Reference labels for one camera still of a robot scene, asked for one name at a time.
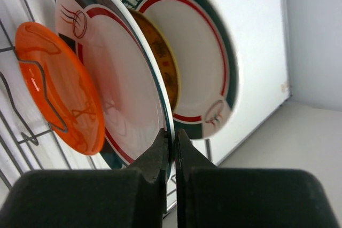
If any white plate green rim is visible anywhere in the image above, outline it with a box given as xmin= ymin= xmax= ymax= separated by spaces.
xmin=55 ymin=0 xmax=175 ymax=169

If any orange plastic plate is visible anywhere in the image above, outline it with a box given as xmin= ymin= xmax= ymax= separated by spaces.
xmin=15 ymin=21 xmax=105 ymax=155

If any yellow brown patterned plate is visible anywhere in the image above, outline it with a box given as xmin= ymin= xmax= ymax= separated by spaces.
xmin=129 ymin=10 xmax=181 ymax=111

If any metal wire dish rack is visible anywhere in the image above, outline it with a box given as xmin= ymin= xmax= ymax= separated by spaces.
xmin=0 ymin=0 xmax=214 ymax=213

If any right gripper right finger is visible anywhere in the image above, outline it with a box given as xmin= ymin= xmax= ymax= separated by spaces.
xmin=175 ymin=129 xmax=339 ymax=227

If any rear white green-rimmed plate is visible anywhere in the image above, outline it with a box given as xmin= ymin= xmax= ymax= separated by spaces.
xmin=122 ymin=0 xmax=239 ymax=139

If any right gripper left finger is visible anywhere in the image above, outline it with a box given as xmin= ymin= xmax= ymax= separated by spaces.
xmin=1 ymin=130 xmax=168 ymax=227

